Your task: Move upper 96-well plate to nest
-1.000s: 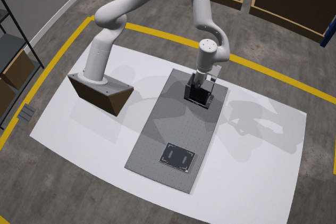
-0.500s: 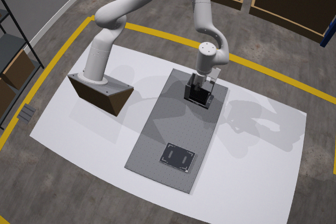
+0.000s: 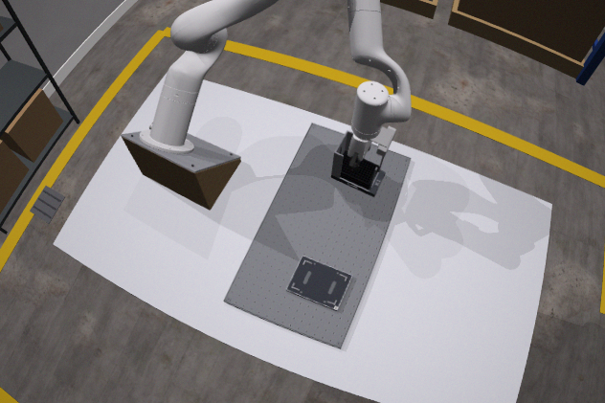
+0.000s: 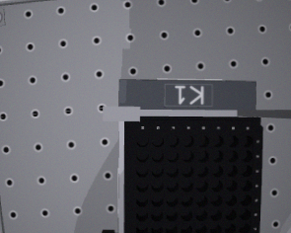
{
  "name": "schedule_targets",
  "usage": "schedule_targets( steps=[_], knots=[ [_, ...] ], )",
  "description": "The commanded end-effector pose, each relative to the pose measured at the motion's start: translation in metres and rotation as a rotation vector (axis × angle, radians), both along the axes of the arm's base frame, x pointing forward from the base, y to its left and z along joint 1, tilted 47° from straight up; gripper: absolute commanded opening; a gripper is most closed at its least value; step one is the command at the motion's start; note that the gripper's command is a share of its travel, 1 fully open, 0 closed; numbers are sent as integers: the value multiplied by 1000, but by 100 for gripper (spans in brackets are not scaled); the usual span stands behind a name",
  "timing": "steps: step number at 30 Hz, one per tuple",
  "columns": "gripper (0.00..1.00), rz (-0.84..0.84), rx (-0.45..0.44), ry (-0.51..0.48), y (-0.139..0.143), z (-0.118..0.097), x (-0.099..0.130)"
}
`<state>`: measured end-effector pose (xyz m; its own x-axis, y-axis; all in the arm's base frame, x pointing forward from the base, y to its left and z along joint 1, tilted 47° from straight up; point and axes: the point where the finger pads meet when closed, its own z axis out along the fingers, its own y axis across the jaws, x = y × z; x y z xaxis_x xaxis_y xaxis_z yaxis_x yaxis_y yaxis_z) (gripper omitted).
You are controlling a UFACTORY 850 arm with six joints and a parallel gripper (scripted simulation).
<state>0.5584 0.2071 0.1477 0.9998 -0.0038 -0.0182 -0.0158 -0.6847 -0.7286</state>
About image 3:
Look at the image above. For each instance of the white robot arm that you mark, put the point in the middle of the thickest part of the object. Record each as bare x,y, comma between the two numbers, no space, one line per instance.
203,30

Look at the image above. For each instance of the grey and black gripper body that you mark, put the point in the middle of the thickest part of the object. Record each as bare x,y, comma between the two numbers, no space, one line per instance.
359,145

